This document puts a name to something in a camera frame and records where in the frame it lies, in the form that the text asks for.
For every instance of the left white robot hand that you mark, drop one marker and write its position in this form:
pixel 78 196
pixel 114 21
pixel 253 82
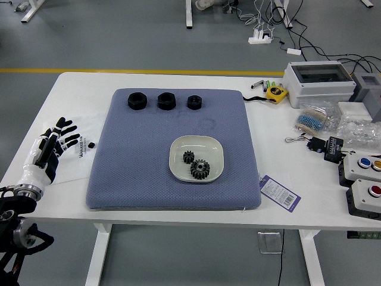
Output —
pixel 31 171

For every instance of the small black gear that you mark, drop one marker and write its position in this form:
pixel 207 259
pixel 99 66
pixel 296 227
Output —
pixel 188 159

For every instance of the big black gear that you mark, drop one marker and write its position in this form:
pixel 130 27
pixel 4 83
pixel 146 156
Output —
pixel 196 174

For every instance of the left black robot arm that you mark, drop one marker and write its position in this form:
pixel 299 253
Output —
pixel 12 208

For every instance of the tiny black nut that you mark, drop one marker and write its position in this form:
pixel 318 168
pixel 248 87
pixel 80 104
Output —
pixel 91 145

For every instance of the large black hex nut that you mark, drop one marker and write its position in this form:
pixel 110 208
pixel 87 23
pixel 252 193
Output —
pixel 162 105
pixel 132 105

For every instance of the small black hex nut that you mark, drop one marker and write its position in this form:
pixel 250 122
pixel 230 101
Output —
pixel 190 106

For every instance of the blue and yellow button box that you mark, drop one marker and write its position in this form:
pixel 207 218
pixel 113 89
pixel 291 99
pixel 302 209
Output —
pixel 357 171

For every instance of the small white box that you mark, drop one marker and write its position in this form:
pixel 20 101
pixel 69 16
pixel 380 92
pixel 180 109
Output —
pixel 354 108

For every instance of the red button box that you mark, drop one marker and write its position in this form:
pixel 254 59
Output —
pixel 361 199

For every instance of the grey box with square opening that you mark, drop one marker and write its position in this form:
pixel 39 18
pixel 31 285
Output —
pixel 372 95

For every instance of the clear printed plastic bag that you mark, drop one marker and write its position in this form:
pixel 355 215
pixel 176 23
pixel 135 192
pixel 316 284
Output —
pixel 77 167

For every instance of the blue-grey cushion mat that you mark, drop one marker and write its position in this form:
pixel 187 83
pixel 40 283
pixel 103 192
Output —
pixel 134 190

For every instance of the white background table leg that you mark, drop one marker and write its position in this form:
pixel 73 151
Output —
pixel 285 15
pixel 31 12
pixel 189 15

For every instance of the white square dish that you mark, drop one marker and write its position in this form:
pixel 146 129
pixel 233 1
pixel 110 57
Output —
pixel 214 155

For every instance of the white tape roll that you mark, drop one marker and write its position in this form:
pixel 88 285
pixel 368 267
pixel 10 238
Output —
pixel 205 3

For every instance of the clear plastic holder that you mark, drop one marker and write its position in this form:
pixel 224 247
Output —
pixel 269 242

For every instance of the purple label tag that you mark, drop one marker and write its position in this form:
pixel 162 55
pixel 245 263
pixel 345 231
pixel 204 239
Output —
pixel 279 193

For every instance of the grey floor object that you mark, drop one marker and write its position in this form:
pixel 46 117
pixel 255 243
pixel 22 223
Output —
pixel 228 7

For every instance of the white power strip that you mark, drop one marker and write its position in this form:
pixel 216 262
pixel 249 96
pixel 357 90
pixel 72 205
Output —
pixel 259 40

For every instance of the blue resistor strip bundle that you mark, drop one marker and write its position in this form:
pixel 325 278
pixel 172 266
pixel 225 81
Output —
pixel 309 120

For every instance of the white power adapter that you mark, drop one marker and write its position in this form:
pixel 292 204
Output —
pixel 294 51

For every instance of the black electronic module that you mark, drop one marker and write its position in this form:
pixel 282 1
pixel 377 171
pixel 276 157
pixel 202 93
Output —
pixel 333 150

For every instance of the clear bag of small parts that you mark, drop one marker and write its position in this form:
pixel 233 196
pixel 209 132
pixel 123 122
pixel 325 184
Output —
pixel 332 117

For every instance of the bubble wrap bag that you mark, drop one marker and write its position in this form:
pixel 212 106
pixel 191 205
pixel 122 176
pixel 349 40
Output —
pixel 360 132

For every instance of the table height control panel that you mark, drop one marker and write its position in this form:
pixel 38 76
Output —
pixel 363 235

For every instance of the grey enclosure with clear lid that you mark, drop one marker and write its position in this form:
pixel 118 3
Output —
pixel 315 89

